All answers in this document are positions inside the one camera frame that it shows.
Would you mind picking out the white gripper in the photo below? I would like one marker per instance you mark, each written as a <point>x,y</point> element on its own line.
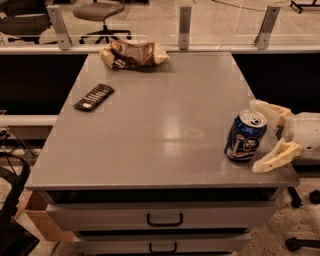
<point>306,131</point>

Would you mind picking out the blue pepsi can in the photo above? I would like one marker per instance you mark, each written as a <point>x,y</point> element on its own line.
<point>245,135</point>

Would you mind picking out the brown chip bag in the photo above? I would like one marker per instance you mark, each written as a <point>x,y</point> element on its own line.
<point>122,54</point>

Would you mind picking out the black caster base right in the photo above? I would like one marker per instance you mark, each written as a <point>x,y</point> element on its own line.
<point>294,244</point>

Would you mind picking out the grey upper drawer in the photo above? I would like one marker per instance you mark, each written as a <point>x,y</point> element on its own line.
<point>154,216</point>

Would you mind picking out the grey drawer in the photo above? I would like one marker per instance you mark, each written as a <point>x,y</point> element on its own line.
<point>154,216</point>
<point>163,244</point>

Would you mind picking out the black snack bar wrapper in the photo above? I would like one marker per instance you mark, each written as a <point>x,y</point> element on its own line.
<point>94,98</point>

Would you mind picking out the grey lower drawer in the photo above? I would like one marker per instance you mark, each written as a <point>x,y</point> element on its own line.
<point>163,244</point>

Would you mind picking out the grey swivel office chair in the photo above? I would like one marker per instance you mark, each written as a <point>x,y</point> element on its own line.
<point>97,11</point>

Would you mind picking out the cardboard box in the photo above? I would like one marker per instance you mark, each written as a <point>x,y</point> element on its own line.
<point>34,206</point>

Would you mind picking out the dark office chair top left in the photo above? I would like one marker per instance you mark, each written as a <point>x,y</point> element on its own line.
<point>24,20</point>

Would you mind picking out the black chair lower left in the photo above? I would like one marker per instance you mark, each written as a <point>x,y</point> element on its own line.
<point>15,240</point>

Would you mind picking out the right metal bracket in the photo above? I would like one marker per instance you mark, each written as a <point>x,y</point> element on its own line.
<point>264,35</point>

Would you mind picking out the metal bracket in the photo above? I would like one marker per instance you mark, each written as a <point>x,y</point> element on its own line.
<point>63,39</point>
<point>264,35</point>
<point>184,27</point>

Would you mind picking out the middle metal bracket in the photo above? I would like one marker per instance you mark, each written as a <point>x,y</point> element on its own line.
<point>184,27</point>

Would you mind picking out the left metal bracket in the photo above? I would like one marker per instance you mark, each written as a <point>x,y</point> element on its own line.
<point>63,39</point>

